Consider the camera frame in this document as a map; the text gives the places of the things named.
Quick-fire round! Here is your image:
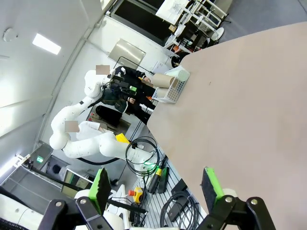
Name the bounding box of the yellow emergency stop button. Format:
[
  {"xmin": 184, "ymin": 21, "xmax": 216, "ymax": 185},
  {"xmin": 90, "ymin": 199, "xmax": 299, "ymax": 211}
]
[{"xmin": 128, "ymin": 186, "xmax": 145, "ymax": 205}]

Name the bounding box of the pale green cup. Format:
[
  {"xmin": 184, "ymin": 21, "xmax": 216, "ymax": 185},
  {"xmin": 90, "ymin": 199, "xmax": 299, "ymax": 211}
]
[{"xmin": 165, "ymin": 67, "xmax": 190, "ymax": 82}]

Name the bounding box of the brown cup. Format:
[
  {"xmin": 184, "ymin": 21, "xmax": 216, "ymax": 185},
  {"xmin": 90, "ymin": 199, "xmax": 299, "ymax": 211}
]
[{"xmin": 153, "ymin": 72, "xmax": 179, "ymax": 89}]

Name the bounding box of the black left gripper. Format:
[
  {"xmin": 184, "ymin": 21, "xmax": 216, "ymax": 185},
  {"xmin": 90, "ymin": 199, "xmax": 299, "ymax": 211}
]
[{"xmin": 112, "ymin": 80, "xmax": 138, "ymax": 96}]

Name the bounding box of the black coiled cable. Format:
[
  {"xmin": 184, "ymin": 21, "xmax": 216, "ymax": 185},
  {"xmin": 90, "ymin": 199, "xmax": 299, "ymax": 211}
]
[
  {"xmin": 159, "ymin": 190, "xmax": 200, "ymax": 228},
  {"xmin": 125, "ymin": 136, "xmax": 159, "ymax": 177}
]

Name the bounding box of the person in dark jacket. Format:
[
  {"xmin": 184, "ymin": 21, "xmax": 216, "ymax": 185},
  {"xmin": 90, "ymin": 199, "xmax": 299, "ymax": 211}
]
[{"xmin": 95, "ymin": 64, "xmax": 158, "ymax": 127}]

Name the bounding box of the gray slotted base plate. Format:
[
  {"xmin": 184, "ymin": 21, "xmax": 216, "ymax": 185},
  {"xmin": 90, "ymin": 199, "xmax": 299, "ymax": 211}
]
[{"xmin": 133, "ymin": 155, "xmax": 207, "ymax": 230}]

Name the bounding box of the black left arm hose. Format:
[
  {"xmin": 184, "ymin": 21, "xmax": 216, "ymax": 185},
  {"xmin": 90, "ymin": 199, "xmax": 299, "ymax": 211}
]
[{"xmin": 78, "ymin": 92, "xmax": 121, "ymax": 166}]

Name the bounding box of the black cylindrical device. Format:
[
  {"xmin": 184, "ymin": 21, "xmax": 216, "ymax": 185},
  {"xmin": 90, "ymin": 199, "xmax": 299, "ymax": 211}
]
[{"xmin": 148, "ymin": 167, "xmax": 164, "ymax": 194}]

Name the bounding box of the yellow cloth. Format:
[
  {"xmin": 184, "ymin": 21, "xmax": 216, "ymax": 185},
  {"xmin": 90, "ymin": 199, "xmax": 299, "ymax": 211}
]
[{"xmin": 115, "ymin": 133, "xmax": 130, "ymax": 145}]

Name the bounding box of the crouching person in white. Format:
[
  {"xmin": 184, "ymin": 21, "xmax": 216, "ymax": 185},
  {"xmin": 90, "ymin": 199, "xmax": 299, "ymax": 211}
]
[{"xmin": 64, "ymin": 119, "xmax": 109, "ymax": 142}]

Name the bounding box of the metal wall panel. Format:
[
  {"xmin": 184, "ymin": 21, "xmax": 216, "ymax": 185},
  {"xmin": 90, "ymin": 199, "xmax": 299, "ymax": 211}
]
[{"xmin": 108, "ymin": 38, "xmax": 147, "ymax": 66}]

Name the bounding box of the black flat power brick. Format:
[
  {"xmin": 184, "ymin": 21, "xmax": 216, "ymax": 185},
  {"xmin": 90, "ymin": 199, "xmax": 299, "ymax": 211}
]
[{"xmin": 157, "ymin": 166, "xmax": 170, "ymax": 194}]

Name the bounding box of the rectangular ceiling light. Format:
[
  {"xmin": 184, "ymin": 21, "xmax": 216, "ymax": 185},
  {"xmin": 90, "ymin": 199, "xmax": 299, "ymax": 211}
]
[{"xmin": 32, "ymin": 33, "xmax": 62, "ymax": 55}]

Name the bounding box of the black frame beam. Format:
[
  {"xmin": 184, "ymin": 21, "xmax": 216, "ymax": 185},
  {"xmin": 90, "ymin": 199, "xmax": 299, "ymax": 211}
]
[{"xmin": 21, "ymin": 164, "xmax": 94, "ymax": 193}]

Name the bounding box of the white perforated plastic basket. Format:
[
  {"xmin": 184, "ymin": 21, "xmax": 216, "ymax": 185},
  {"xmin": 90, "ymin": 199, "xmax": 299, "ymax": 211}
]
[{"xmin": 151, "ymin": 69, "xmax": 191, "ymax": 104}]

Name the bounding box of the white shelf frame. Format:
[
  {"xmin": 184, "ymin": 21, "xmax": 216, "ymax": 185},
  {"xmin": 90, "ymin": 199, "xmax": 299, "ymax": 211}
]
[{"xmin": 177, "ymin": 0, "xmax": 228, "ymax": 32}]

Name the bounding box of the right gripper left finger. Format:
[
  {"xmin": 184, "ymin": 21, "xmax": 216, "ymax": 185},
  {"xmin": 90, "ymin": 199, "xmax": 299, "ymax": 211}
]
[{"xmin": 42, "ymin": 167, "xmax": 112, "ymax": 230}]

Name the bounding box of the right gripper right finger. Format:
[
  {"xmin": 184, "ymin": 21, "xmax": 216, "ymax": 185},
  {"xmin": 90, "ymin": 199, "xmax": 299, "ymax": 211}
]
[{"xmin": 196, "ymin": 167, "xmax": 277, "ymax": 230}]

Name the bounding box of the round smoke detector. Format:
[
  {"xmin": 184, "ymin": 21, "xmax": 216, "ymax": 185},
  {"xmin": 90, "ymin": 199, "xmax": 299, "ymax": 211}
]
[{"xmin": 3, "ymin": 28, "xmax": 19, "ymax": 42}]

